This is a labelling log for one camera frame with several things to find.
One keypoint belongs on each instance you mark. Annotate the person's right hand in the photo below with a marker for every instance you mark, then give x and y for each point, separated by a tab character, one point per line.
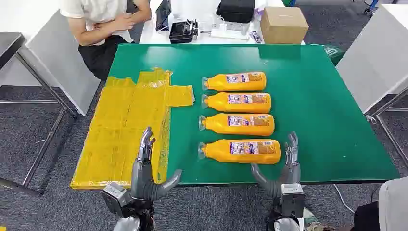
124	22

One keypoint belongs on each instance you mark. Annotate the person in grey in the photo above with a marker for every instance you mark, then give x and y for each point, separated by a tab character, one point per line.
393	204

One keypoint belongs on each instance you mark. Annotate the orange drink bottle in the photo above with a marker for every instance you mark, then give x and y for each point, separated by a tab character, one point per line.
218	126
220	84
220	104
220	153

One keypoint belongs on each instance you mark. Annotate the black electronic device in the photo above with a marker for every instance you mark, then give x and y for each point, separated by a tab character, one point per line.
181	32

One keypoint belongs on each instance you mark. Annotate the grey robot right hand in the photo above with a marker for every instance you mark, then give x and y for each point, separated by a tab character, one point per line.
291	173

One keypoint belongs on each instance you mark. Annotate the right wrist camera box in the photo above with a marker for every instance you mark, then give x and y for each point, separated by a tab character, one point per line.
292	201

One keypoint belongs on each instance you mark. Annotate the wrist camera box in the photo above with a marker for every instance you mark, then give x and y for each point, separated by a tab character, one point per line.
292	201
114	197

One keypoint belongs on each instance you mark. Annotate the person's shoe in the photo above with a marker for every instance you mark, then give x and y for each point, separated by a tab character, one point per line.
310	218

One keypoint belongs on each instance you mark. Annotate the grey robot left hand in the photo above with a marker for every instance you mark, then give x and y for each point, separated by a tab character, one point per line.
141	181

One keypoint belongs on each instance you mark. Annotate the green table mat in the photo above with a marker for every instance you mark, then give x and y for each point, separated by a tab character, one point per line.
302	95

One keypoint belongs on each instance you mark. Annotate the white power strip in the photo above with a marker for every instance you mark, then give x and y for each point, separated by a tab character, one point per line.
229	34

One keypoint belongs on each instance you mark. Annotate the brown cardboard box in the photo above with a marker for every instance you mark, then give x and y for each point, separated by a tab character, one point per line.
283	25

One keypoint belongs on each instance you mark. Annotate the black bag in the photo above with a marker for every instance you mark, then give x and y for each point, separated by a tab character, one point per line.
236	11

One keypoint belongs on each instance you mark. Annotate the white charger plug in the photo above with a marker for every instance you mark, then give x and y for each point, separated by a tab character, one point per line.
223	26

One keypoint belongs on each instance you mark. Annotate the green plastic crate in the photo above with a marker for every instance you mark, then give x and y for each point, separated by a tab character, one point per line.
288	2

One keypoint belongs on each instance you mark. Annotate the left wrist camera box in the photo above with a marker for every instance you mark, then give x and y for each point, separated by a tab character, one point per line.
114	197

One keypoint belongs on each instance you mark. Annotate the white desk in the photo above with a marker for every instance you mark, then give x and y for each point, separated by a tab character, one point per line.
149	36

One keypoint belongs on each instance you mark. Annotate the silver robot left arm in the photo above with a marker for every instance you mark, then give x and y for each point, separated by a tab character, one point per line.
127	224

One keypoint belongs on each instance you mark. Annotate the small purple packet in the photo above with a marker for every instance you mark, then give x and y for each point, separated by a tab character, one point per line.
255	37

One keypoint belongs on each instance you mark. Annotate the yellow sheet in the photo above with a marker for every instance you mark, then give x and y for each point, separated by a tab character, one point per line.
121	121

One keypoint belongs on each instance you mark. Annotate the white table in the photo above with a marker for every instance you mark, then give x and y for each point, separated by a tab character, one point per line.
376	57
63	63

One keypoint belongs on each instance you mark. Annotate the blue metal frame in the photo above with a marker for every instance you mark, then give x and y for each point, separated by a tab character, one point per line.
371	6

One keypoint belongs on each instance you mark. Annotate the steel table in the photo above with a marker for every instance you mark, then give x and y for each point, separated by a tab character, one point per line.
9	44

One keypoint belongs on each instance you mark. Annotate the black tablet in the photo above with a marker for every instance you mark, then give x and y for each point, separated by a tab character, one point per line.
163	14

